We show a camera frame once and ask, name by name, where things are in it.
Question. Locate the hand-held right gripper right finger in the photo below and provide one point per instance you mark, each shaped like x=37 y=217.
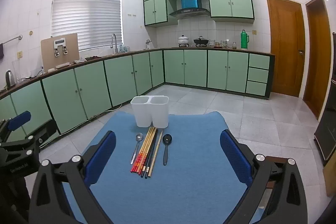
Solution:
x=235 y=155

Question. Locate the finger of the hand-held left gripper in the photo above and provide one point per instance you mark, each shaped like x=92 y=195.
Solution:
x=47 y=130
x=19 y=119

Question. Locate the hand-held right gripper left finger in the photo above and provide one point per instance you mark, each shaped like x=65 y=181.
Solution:
x=101 y=155

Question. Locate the red-ended bamboo chopstick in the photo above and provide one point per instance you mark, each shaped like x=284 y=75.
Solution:
x=140 y=150
x=146 y=150
x=143 y=150

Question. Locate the metal spoon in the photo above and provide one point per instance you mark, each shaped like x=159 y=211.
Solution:
x=139 y=137

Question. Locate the black chopstick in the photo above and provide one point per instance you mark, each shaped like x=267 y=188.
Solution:
x=150 y=150

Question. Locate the plain bamboo chopstick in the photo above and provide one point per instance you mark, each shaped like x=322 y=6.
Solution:
x=155 y=150

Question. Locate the white two-compartment utensil holder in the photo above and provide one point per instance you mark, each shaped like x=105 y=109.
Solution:
x=143 y=113

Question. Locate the black plastic spoon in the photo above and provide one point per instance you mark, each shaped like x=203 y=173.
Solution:
x=167 y=139

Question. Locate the steel electric kettle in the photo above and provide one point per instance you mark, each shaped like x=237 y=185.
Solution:
x=9 y=78

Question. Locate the blue table mat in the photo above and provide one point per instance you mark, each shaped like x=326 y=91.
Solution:
x=189 y=161

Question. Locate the clear plastic jug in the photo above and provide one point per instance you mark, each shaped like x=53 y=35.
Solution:
x=16 y=71

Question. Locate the metal towel bar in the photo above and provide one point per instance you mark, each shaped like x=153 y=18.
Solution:
x=11 y=39

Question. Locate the white clamp device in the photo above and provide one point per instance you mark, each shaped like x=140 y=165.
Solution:
x=59 y=43

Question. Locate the black appliance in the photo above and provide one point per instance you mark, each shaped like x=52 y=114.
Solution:
x=328 y=129

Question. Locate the brown cardboard box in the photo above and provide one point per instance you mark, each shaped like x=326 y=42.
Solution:
x=330 y=176

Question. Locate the green base cabinets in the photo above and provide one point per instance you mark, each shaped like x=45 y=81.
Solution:
x=194 y=66

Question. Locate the metal kitchen faucet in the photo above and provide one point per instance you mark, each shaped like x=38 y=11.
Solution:
x=114 y=41

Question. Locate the green thermos jug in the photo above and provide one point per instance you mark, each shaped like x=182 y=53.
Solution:
x=244 y=40

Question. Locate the black wok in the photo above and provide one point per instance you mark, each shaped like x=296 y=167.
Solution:
x=201 y=42

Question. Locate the wooden door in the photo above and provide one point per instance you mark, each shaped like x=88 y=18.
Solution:
x=284 y=45
x=317 y=56

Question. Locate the white window blind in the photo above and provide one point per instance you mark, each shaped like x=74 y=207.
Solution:
x=86 y=14

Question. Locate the white cooking pot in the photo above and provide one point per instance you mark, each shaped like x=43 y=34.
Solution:
x=183 y=41

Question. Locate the range hood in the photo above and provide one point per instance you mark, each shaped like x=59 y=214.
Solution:
x=189 y=12

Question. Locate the blue box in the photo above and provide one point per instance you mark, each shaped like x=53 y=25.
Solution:
x=189 y=0

